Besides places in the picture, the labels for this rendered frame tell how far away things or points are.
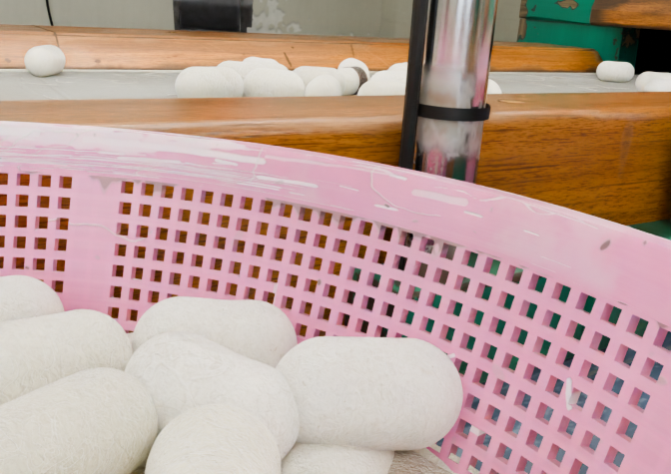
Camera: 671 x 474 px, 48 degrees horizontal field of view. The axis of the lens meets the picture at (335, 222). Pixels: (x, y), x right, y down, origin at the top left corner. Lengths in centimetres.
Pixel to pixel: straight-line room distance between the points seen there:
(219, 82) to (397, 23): 239
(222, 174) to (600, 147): 20
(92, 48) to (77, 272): 42
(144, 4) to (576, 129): 228
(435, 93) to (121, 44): 39
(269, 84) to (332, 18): 237
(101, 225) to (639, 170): 24
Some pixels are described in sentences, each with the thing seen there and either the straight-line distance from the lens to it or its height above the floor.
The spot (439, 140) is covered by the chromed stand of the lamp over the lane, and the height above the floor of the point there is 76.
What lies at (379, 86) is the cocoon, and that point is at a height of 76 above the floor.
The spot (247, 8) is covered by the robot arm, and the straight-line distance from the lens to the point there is 88.
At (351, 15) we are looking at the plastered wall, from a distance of 282.
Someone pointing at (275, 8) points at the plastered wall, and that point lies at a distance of 268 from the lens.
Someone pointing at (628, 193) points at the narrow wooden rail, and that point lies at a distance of 35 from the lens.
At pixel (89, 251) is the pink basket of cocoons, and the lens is 17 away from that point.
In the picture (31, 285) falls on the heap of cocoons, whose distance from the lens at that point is 16.
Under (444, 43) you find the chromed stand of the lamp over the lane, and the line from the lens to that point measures 23.
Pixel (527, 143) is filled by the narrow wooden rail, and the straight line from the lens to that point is 29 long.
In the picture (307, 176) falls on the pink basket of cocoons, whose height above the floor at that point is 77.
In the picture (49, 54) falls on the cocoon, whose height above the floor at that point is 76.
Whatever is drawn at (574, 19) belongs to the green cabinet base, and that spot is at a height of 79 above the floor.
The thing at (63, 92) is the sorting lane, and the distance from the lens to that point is 46.
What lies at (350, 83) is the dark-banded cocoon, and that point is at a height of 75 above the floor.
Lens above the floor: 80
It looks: 17 degrees down
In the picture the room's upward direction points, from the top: 4 degrees clockwise
